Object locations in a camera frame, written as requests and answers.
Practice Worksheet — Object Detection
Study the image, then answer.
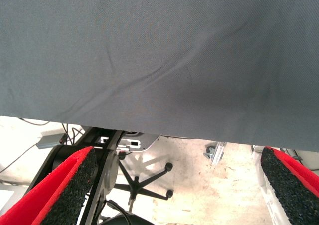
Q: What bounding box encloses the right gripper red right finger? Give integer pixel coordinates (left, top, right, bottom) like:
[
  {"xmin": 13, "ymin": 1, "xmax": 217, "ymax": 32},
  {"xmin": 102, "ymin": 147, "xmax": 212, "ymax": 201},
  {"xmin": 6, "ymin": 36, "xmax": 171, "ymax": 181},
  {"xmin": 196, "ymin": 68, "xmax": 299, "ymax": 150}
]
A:
[{"xmin": 260, "ymin": 146, "xmax": 319, "ymax": 225}]

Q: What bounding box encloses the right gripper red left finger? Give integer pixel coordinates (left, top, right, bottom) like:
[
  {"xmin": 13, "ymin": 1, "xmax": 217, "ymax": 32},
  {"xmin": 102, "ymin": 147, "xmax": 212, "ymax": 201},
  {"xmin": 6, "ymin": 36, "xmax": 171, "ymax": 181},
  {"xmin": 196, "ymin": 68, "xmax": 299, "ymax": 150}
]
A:
[{"xmin": 0, "ymin": 145, "xmax": 99, "ymax": 225}]

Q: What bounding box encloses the grey adapter box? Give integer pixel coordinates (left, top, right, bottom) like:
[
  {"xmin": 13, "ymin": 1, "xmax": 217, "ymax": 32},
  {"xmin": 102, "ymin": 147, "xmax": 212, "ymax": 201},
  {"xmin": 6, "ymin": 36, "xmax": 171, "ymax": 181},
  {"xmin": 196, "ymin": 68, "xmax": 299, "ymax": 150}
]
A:
[{"xmin": 36, "ymin": 133, "xmax": 66, "ymax": 150}]

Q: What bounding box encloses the aluminium profile with caster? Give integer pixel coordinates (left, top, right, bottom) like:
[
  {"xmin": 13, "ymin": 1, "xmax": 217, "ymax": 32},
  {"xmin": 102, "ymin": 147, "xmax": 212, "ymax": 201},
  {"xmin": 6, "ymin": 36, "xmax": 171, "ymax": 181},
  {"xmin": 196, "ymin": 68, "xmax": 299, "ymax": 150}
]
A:
[{"xmin": 203, "ymin": 142, "xmax": 226, "ymax": 166}]

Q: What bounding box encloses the black chair star base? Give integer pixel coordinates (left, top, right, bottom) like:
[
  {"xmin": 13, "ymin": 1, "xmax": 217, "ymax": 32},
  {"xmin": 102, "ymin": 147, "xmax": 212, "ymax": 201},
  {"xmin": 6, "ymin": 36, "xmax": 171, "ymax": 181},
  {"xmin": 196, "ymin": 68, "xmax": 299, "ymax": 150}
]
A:
[{"xmin": 117, "ymin": 149, "xmax": 174, "ymax": 206}]

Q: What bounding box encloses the dark table cloth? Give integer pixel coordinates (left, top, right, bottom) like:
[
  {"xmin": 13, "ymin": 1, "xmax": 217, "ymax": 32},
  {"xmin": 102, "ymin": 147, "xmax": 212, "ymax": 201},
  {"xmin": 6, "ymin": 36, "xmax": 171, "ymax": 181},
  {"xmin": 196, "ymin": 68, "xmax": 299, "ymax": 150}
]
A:
[{"xmin": 0, "ymin": 0, "xmax": 319, "ymax": 152}]

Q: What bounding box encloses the thin grey adapter cable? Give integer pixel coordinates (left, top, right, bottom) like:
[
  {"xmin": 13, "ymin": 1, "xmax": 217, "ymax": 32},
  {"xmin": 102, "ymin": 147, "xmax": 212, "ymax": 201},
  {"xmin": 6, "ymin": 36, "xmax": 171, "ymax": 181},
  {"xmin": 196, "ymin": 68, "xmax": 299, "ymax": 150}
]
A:
[{"xmin": 0, "ymin": 144, "xmax": 38, "ymax": 174}]

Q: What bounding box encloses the thin black floor cable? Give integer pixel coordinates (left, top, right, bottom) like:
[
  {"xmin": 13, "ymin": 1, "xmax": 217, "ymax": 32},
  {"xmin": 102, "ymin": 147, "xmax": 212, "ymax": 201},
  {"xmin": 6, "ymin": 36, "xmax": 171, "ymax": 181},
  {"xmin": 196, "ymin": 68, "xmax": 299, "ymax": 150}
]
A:
[{"xmin": 18, "ymin": 117, "xmax": 51, "ymax": 126}]

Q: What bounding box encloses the black metal frame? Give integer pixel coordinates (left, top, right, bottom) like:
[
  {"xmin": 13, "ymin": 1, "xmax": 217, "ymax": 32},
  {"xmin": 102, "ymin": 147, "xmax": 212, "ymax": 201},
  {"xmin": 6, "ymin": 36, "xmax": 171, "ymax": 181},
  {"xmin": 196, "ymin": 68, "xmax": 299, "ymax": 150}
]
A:
[{"xmin": 26, "ymin": 126, "xmax": 126, "ymax": 225}]

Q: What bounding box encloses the thick black floor cable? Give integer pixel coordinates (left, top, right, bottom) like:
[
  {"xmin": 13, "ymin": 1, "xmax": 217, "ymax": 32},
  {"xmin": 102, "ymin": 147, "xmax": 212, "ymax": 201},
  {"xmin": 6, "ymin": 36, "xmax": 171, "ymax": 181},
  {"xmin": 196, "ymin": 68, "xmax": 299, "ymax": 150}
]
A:
[{"xmin": 105, "ymin": 199, "xmax": 137, "ymax": 222}]

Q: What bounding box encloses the grey metal table bracket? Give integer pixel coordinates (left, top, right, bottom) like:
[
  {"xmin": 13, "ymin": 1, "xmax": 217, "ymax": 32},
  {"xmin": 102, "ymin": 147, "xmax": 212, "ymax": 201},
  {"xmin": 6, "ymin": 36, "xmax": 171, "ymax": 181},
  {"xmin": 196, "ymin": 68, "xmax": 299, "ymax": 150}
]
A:
[{"xmin": 99, "ymin": 132, "xmax": 160, "ymax": 152}]

